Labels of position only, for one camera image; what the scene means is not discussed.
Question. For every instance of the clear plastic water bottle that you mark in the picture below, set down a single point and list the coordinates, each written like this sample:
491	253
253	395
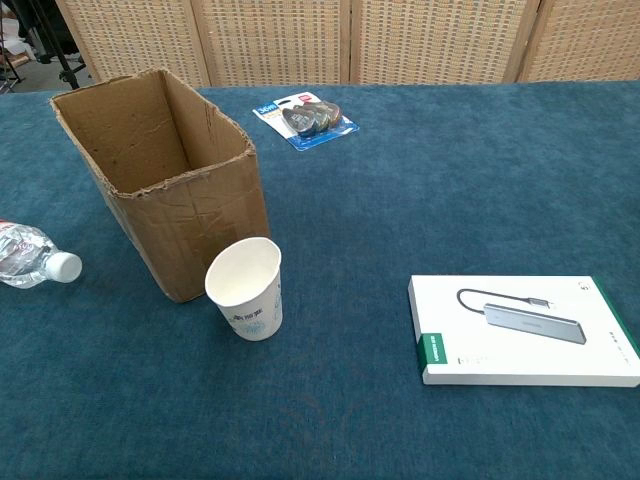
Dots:
25	255

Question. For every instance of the open brown cardboard box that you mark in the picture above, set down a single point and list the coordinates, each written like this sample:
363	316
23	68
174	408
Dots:
190	220

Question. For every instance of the white green USB hub box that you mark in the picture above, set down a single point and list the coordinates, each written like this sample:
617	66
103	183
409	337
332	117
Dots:
520	335

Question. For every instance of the blue table cloth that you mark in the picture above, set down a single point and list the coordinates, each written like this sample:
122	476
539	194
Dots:
350	225

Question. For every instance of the white printed paper cup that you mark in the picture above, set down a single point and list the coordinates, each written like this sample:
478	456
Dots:
247	300

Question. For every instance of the blue guitar pick blister pack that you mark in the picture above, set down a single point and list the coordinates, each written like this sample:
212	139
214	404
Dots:
306	120

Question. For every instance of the woven rattan folding screen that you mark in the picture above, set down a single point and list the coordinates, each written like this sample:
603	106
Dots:
350	40

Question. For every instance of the black tripod stand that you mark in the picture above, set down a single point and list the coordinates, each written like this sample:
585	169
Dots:
55	45

